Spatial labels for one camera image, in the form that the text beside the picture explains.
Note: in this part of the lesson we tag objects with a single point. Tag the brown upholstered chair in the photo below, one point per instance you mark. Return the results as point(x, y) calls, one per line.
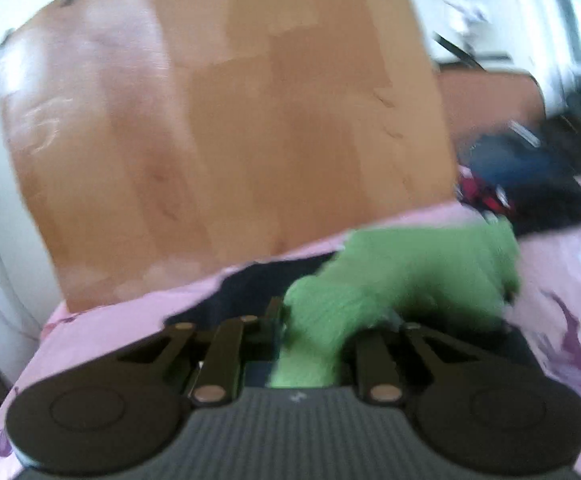
point(485, 101)

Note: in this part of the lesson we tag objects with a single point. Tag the pink floral bed sheet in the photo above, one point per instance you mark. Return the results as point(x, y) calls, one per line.
point(547, 310)

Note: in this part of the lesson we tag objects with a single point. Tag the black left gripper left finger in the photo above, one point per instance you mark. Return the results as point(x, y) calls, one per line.
point(225, 352)

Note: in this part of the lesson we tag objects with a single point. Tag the wooden headboard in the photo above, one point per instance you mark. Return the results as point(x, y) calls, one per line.
point(159, 141)

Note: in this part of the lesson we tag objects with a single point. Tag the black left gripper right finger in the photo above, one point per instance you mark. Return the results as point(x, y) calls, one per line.
point(400, 366)

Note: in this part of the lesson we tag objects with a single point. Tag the green and navy knit sweater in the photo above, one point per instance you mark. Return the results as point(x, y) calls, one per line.
point(464, 273)

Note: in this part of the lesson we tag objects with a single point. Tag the black red striped garment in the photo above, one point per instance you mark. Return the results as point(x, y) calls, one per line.
point(517, 178)

